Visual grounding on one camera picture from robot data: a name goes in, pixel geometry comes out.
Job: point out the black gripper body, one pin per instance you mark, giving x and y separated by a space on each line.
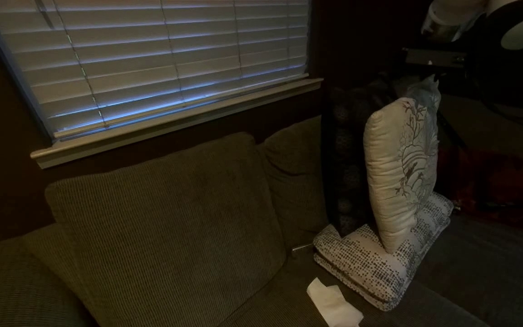
440 59

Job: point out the large couch back cushion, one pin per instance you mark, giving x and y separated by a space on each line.
153 230

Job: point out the white paper tissue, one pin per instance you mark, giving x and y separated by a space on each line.
334 303

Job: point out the blue grey knit pillow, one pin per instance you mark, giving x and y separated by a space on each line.
371 267

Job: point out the white window blinds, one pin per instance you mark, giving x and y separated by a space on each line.
153 56

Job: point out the red blanket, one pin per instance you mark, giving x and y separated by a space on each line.
503 188

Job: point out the black dotted pillow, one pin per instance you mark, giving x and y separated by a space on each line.
343 165

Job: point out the small couch back cushion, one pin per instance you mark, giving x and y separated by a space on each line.
298 176

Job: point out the olive grey fabric couch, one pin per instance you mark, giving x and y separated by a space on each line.
127 243

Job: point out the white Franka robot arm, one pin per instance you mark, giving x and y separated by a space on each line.
516 38

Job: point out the white seashell print pillow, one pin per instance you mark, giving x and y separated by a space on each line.
398 176

